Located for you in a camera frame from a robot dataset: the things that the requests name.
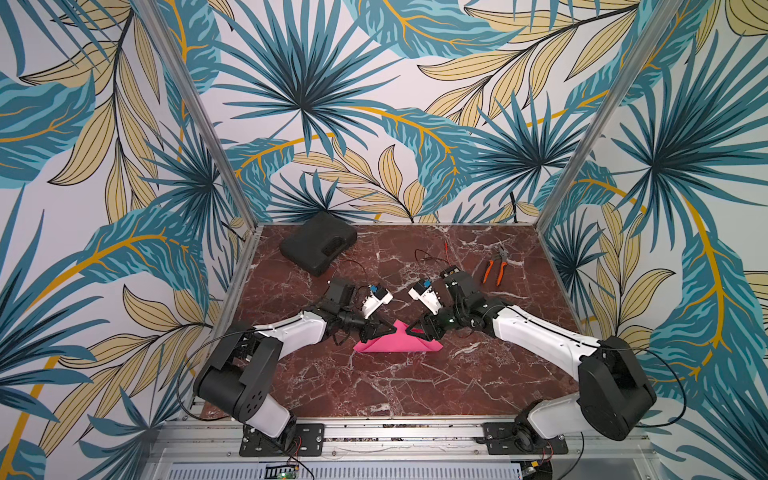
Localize aluminium front rail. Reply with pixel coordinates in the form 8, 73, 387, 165
148, 416, 656, 464

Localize black plastic tool case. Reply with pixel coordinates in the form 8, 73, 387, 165
279, 212, 357, 277

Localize pink square paper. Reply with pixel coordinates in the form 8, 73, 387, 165
354, 320, 443, 353

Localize orange handled pliers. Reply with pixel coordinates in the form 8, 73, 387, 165
482, 247, 509, 287

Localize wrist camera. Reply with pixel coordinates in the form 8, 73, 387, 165
408, 279, 443, 315
361, 285, 393, 319

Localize aluminium frame post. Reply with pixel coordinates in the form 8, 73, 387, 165
535, 0, 682, 234
134, 0, 258, 233

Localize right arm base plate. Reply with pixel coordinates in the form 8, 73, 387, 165
477, 422, 569, 458

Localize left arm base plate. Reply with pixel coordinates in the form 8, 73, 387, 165
239, 423, 325, 459

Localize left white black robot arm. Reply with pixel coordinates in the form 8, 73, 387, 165
193, 279, 396, 442

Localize red black probe wire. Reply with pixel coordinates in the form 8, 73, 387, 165
413, 242, 452, 269

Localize left aluminium frame post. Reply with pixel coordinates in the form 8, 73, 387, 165
134, 0, 258, 233

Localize right aluminium frame post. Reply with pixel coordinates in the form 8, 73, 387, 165
535, 0, 682, 234

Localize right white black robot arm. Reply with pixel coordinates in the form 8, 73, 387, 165
406, 266, 657, 451

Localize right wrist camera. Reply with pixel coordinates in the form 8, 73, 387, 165
408, 279, 443, 315

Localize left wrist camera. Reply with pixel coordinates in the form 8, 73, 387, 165
361, 285, 393, 319

